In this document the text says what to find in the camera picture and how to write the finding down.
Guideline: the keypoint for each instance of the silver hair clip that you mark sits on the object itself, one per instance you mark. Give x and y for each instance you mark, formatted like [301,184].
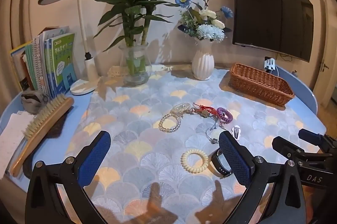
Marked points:
[236,132]

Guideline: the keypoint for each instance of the black wristwatch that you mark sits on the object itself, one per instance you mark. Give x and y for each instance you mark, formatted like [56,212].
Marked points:
[217,168]

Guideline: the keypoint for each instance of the clear glass vase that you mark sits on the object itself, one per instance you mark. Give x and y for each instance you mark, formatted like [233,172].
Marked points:
[135,68]

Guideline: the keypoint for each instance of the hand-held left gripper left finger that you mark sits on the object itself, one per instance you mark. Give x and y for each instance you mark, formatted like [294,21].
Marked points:
[97,155]

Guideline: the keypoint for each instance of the blue and white flower bouquet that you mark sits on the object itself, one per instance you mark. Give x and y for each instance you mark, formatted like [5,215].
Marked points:
[210,31]

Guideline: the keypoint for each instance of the green bamboo plant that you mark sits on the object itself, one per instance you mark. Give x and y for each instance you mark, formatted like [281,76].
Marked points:
[131,2]

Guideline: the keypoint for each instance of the black wall television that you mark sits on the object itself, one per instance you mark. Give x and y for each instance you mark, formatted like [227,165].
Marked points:
[263,2]

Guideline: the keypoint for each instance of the brown wicker basket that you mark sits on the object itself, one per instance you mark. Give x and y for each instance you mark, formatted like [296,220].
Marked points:
[263,87]

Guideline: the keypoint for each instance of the wooden bristle brush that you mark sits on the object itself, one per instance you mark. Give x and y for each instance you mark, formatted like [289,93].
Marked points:
[44,121]

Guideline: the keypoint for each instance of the white desk lamp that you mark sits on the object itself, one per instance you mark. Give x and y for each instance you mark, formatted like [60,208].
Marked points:
[81,29]

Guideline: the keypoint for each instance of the cream lace doily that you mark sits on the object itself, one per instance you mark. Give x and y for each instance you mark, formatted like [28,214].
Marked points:
[114,71]

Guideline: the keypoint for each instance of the grey pouch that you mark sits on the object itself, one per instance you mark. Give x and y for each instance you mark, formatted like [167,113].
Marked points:
[30,105]

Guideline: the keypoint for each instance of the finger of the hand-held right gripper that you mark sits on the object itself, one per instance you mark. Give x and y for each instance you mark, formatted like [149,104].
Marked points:
[285,149]
[312,135]

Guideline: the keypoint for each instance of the row of books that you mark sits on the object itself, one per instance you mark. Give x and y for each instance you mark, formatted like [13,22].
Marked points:
[63,60]

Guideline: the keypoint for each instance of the scallop pattern tablecloth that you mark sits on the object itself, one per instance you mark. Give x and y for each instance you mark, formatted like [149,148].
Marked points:
[147,139]

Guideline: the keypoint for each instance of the white ribbed vase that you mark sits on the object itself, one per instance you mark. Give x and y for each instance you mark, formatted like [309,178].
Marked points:
[202,63]

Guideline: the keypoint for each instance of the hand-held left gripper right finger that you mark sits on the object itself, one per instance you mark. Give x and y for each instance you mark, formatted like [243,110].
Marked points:
[234,155]

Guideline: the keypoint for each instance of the beige door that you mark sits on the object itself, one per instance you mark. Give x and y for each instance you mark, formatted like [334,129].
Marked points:
[329,42]

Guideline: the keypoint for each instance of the white phone stand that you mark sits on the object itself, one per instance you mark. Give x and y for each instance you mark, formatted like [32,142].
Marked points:
[269,63]

